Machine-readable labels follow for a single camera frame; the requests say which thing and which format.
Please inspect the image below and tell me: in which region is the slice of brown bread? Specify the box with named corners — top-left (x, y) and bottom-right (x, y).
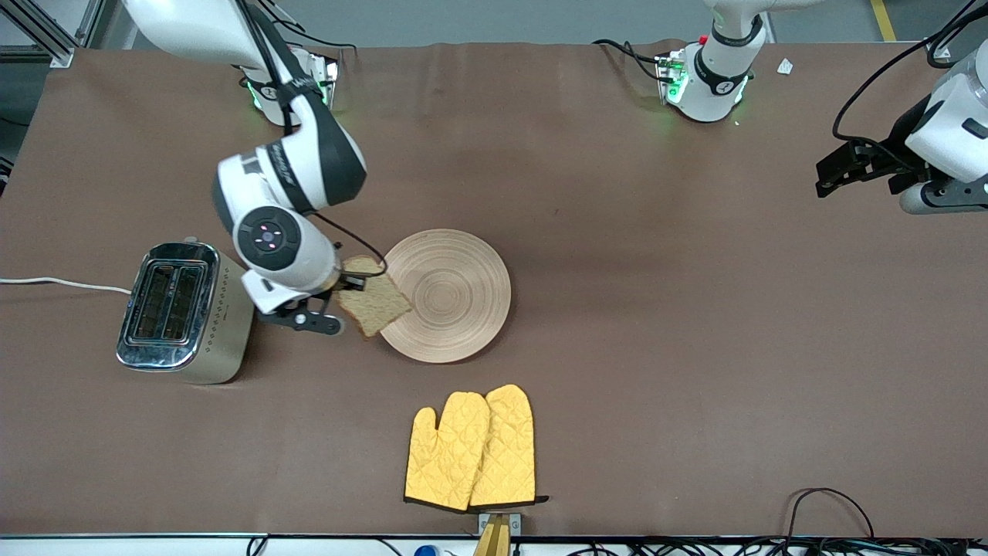
top-left (337, 256), bottom-right (414, 339)

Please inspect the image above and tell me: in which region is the round wooden plate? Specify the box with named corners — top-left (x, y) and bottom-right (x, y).
top-left (374, 229), bottom-right (512, 364)

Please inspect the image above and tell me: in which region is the chrome two-slot toaster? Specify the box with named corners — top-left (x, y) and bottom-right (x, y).
top-left (116, 236), bottom-right (255, 385)

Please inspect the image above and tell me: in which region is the yellow quilted oven mitt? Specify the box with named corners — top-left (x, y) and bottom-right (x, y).
top-left (404, 392), bottom-right (492, 513)
top-left (468, 384), bottom-right (550, 509)

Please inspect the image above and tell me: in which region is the brown table cover mat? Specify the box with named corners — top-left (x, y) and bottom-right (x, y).
top-left (0, 39), bottom-right (988, 539)

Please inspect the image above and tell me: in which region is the yellow wooden stick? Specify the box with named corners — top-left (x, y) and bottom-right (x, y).
top-left (472, 516), bottom-right (512, 556)

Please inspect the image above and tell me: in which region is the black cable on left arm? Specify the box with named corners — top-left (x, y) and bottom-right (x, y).
top-left (832, 0), bottom-right (988, 175)

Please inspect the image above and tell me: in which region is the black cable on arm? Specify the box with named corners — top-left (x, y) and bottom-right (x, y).
top-left (832, 0), bottom-right (988, 175)
top-left (235, 0), bottom-right (388, 277)

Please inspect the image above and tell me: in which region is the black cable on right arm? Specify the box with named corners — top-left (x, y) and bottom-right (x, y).
top-left (235, 0), bottom-right (388, 277)

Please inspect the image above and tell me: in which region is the white toaster power cable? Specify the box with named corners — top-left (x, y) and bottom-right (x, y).
top-left (0, 276), bottom-right (134, 296)

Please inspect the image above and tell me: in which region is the black cable at right arm base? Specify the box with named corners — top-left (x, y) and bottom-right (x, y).
top-left (274, 19), bottom-right (357, 56)

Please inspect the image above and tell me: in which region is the black cable at arm base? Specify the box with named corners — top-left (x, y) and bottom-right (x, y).
top-left (274, 19), bottom-right (357, 56)
top-left (593, 39), bottom-right (666, 82)

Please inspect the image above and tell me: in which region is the black cable at left arm base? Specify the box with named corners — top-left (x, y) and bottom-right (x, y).
top-left (593, 39), bottom-right (666, 82)

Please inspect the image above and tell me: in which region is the grey metal bracket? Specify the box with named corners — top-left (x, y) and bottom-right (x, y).
top-left (477, 512), bottom-right (523, 536)

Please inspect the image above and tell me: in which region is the black looped cable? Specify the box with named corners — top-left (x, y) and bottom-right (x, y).
top-left (784, 487), bottom-right (875, 541)

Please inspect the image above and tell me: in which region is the aluminium profile frame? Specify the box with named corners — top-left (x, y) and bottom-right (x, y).
top-left (0, 0), bottom-right (109, 69)

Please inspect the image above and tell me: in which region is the black cable bundle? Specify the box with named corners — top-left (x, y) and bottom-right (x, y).
top-left (571, 537), bottom-right (988, 556)

